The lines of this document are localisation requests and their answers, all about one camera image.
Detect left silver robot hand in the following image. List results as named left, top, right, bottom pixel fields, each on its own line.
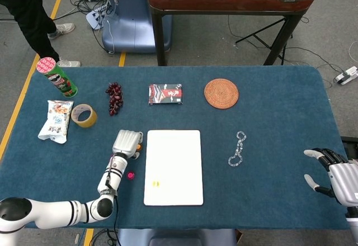
left=112, top=129, right=144, bottom=160

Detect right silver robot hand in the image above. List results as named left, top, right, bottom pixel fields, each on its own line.
left=303, top=148, right=358, bottom=206

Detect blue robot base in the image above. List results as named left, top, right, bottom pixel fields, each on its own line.
left=101, top=0, right=173, bottom=54

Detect blue own robot base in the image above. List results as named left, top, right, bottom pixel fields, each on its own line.
left=116, top=228, right=238, bottom=246

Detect white magnetic board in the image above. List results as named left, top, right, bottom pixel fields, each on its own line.
left=143, top=129, right=204, bottom=207

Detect black floor box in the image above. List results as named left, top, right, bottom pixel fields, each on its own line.
left=341, top=136, right=358, bottom=160

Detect yellow packing tape roll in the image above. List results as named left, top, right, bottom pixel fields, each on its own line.
left=70, top=103, right=98, bottom=129

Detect dark red grape bunch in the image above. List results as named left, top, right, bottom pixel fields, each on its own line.
left=105, top=82, right=124, bottom=117

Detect red black card box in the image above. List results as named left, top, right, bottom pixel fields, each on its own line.
left=148, top=83, right=183, bottom=106

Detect white snack bag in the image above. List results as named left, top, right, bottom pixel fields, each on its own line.
left=37, top=100, right=74, bottom=145

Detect green Pringles can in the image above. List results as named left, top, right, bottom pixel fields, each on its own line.
left=36, top=56, right=79, bottom=98

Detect white power strip black plug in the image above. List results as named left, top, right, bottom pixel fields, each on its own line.
left=334, top=65, right=358, bottom=86

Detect round woven rattan coaster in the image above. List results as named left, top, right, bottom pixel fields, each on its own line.
left=204, top=78, right=240, bottom=110

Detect standing person in black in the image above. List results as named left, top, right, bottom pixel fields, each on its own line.
left=0, top=0, right=82, bottom=68

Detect brown mahjong table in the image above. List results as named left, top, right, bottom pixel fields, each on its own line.
left=147, top=0, right=317, bottom=67

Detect black cables under table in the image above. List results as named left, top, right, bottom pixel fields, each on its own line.
left=91, top=228, right=119, bottom=246

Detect thin white floor cable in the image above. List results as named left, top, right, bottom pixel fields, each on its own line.
left=348, top=40, right=358, bottom=62

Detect thin black floor cable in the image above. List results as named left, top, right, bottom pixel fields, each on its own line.
left=228, top=15, right=345, bottom=83

